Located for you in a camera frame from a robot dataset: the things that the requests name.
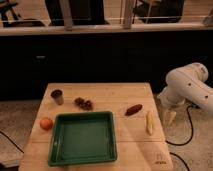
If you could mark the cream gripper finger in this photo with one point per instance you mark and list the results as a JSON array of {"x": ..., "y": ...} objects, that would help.
[{"x": 169, "y": 117}]

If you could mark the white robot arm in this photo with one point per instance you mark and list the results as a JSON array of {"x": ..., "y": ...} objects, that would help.
[{"x": 185, "y": 83}]

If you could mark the green plastic tray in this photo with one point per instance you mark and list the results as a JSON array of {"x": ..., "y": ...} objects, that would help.
[{"x": 82, "y": 138}]

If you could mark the dark grape bunch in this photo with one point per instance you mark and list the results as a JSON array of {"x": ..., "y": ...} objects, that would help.
[{"x": 83, "y": 104}]

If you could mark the dark metal cup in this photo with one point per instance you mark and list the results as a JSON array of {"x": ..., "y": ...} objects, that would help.
[{"x": 57, "y": 96}]

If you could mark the orange round fruit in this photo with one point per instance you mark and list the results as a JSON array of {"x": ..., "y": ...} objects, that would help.
[{"x": 46, "y": 123}]

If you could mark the wooden railing post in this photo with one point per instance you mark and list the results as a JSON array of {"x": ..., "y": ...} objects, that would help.
[
  {"x": 128, "y": 14},
  {"x": 66, "y": 13}
]

